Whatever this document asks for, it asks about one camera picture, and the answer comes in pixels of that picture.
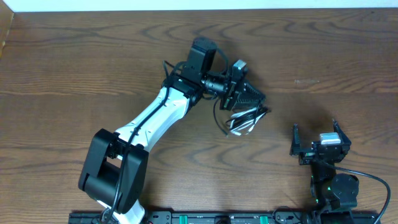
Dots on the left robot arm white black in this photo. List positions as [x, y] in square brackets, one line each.
[114, 170]

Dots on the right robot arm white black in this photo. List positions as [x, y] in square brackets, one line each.
[335, 193]

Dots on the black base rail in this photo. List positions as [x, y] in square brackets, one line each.
[280, 216]

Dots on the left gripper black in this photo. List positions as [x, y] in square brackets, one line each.
[249, 98]

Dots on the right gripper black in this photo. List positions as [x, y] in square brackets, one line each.
[307, 154]

